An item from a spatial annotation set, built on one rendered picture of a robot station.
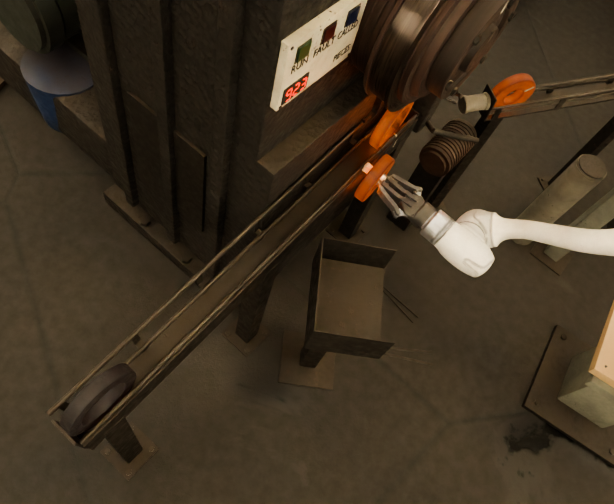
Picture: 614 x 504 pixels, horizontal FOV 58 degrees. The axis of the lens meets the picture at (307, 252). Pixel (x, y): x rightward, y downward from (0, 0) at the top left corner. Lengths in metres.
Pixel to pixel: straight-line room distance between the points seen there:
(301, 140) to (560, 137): 1.95
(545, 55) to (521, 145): 0.72
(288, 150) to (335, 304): 0.43
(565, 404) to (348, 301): 1.16
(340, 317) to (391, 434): 0.71
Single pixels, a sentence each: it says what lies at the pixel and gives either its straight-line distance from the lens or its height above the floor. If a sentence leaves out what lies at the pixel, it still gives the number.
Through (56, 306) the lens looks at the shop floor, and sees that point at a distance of 2.17.
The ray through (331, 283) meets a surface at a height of 0.60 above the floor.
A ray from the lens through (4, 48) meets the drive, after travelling 2.55.
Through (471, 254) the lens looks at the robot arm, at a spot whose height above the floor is 0.73.
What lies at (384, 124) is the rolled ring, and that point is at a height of 0.80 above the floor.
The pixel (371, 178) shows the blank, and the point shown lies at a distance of 1.56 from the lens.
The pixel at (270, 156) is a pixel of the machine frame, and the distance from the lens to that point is 1.38.
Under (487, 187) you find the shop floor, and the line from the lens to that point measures 2.73.
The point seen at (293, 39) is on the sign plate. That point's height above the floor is 1.24.
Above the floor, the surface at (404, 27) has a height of 1.21.
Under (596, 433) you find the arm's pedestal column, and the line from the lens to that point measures 2.47.
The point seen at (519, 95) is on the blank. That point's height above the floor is 0.70.
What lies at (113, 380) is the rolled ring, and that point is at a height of 0.75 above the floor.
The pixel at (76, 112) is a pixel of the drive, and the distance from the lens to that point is 2.29.
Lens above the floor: 1.97
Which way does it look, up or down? 61 degrees down
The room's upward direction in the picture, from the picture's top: 22 degrees clockwise
